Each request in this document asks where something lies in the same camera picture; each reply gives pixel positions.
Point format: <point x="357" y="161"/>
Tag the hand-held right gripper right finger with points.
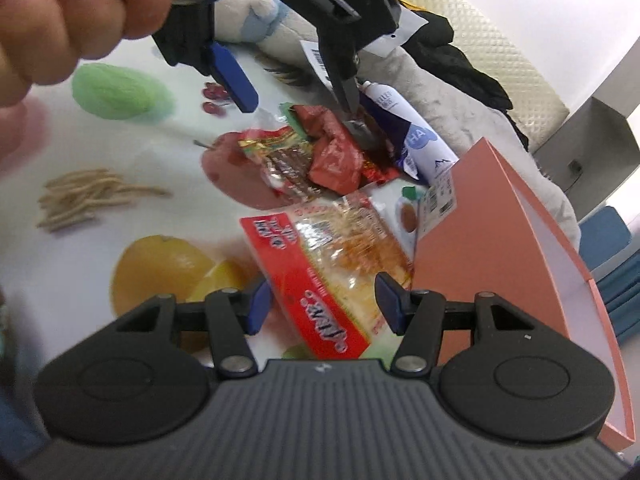
<point x="390" y="305"/>

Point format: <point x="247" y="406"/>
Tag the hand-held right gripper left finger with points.
<point x="259" y="307"/>

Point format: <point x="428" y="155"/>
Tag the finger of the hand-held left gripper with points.
<point x="342" y="80"/>
<point x="232" y="77"/>

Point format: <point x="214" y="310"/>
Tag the white barcode snack packet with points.
<point x="316" y="57"/>

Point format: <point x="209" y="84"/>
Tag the large clear snack packet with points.
<point x="330" y="270"/>

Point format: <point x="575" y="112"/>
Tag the dark brown snack packet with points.
<point x="372" y="152"/>

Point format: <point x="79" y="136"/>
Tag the red foil snack packet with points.
<point x="335" y="160"/>

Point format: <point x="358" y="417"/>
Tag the pink cardboard box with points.
<point x="500" y="240"/>

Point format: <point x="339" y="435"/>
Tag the person's left hand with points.
<point x="60" y="20"/>

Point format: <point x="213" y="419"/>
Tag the dark blue snack packet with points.
<point x="392" y="127"/>

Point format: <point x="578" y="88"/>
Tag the yellow pillow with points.
<point x="411" y="2"/>

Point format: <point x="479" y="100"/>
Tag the red yellow striped snack packet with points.
<point x="275" y="157"/>

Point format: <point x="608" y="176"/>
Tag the white spray bottle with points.
<point x="422" y="140"/>

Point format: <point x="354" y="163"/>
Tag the grey duvet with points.
<point x="450" y="105"/>

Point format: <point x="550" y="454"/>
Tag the black clothing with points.
<point x="465" y="65"/>

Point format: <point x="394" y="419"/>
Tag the printed bed sheet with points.
<point x="150" y="170"/>

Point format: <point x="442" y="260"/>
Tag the cream quilted headboard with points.
<point x="510" y="35"/>

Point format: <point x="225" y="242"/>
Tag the blue chair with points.
<point x="605" y="235"/>
<point x="622" y="300"/>

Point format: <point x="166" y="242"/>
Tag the grey wardrobe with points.
<point x="595" y="145"/>

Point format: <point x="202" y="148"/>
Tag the wall socket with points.
<point x="575" y="166"/>

